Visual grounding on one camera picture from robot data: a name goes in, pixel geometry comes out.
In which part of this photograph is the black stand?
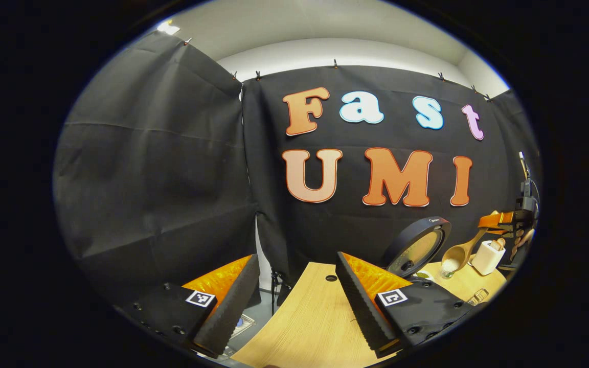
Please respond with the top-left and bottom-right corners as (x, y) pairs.
(270, 268), (284, 308)

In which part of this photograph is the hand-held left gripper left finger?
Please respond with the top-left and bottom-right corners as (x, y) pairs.
(116, 254), (261, 359)

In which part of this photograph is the black backdrop cloth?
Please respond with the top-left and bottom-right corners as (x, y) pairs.
(53, 31), (543, 307)

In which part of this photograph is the white patterned sheet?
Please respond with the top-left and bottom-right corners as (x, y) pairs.
(233, 314), (255, 338)

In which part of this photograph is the row of cloth clips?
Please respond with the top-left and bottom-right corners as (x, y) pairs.
(185, 37), (494, 100)

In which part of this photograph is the black and cream rice cooker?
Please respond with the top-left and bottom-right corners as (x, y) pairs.
(380, 216), (452, 285)

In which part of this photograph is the wooden spoon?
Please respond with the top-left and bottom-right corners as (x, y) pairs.
(441, 227), (489, 274)

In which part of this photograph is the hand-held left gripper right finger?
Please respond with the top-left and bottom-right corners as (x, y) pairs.
(335, 252), (479, 359)

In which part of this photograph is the white toaster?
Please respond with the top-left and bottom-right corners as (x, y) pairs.
(471, 239), (506, 277)

